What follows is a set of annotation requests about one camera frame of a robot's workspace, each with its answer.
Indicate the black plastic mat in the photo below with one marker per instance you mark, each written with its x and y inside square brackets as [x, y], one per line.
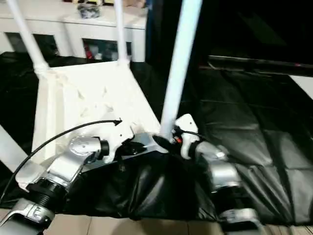
[244, 147]

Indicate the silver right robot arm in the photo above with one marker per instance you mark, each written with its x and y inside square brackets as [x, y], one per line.
[222, 171]

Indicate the black backdrop cloth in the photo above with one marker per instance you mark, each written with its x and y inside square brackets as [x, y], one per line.
[244, 24]

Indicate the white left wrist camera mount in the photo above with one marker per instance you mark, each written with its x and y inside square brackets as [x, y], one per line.
[122, 137]

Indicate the black bundle on cabinet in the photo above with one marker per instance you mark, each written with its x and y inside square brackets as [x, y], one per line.
[89, 11]

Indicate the white flat panel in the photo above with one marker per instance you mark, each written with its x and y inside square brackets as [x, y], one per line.
[303, 85]

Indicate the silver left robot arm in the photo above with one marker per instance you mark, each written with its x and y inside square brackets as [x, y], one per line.
[71, 159]

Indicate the white plastic table top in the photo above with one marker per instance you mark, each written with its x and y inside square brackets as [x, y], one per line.
[85, 98]

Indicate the white cabinet with glass doors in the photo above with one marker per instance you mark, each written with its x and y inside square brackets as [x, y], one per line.
[73, 27]

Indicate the black metal rod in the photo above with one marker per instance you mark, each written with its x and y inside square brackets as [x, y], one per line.
[256, 64]

